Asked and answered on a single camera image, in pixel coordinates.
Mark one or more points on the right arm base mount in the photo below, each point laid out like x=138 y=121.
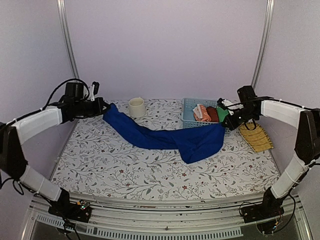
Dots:
x=252 y=212

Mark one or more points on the green rolled towel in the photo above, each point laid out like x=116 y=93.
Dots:
x=222 y=113

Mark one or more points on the cream ceramic cup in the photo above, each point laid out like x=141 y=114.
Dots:
x=137 y=107

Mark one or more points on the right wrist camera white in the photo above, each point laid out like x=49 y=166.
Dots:
x=230 y=106

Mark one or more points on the light blue plastic basket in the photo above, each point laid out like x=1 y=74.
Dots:
x=187 y=114

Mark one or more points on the right aluminium frame post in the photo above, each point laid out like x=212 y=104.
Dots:
x=264 y=41

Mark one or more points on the aluminium frame post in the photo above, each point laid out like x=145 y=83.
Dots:
x=264 y=41
x=62 y=13

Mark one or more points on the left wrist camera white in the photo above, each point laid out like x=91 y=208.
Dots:
x=93 y=90

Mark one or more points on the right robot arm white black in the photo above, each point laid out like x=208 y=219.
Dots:
x=294 y=128

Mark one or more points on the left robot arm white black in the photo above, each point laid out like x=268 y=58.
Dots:
x=79 y=101

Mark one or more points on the front aluminium rail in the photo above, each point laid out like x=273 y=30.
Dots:
x=200 y=219

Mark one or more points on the blue towel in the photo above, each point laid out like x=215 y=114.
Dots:
x=194 y=144

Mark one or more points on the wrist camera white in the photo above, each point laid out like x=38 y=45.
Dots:
x=93 y=90
x=230 y=106

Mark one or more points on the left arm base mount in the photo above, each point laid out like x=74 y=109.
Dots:
x=79 y=211

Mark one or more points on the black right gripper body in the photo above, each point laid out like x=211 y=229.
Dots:
x=245 y=116

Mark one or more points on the left aluminium frame post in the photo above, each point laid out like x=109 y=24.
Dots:
x=62 y=13

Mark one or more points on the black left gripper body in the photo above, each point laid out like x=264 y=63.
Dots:
x=83 y=110

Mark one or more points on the yellow bamboo tray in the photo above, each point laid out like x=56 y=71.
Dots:
x=256 y=137

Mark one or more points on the orange bunny pattern towel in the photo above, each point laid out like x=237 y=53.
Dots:
x=200 y=113

